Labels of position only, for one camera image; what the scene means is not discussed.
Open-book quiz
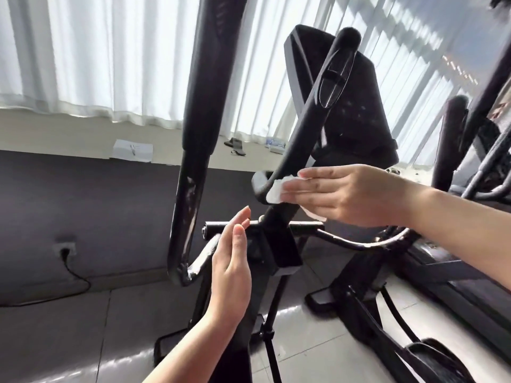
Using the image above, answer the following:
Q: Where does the person's right hand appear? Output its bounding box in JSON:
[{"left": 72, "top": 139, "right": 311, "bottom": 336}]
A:
[{"left": 279, "top": 164, "right": 420, "bottom": 228}]

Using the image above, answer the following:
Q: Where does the person's right forearm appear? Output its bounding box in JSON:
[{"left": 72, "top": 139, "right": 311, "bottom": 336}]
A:
[{"left": 399, "top": 187, "right": 511, "bottom": 292}]

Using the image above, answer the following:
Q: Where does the person's left forearm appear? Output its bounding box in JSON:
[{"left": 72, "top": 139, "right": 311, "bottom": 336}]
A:
[{"left": 144, "top": 311, "right": 241, "bottom": 383}]

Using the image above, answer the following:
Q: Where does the white curtain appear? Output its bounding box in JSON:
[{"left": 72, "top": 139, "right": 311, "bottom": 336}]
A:
[{"left": 0, "top": 0, "right": 511, "bottom": 168}]

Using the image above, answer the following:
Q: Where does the black fabric strap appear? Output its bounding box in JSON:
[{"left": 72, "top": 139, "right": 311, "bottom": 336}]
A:
[{"left": 222, "top": 137, "right": 246, "bottom": 157}]

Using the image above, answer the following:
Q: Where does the white wet wipe sheet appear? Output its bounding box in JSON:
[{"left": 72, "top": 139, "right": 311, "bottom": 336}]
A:
[{"left": 265, "top": 175, "right": 328, "bottom": 222}]

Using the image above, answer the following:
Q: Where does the person's left hand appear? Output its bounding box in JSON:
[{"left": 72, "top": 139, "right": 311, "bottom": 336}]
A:
[{"left": 206, "top": 205, "right": 253, "bottom": 328}]

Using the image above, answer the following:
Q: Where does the white flat paper sheet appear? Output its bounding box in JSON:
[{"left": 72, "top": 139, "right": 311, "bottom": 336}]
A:
[{"left": 110, "top": 138, "right": 154, "bottom": 163}]

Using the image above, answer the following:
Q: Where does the black elliptical machine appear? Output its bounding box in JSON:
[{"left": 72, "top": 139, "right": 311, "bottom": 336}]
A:
[
  {"left": 399, "top": 231, "right": 511, "bottom": 364},
  {"left": 152, "top": 0, "right": 511, "bottom": 383}
]

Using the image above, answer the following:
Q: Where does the black socket cable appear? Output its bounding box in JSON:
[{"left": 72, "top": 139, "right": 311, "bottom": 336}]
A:
[{"left": 0, "top": 249, "right": 93, "bottom": 308}]

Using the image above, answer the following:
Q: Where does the white wall socket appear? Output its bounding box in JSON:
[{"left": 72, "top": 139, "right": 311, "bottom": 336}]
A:
[{"left": 53, "top": 240, "right": 78, "bottom": 261}]

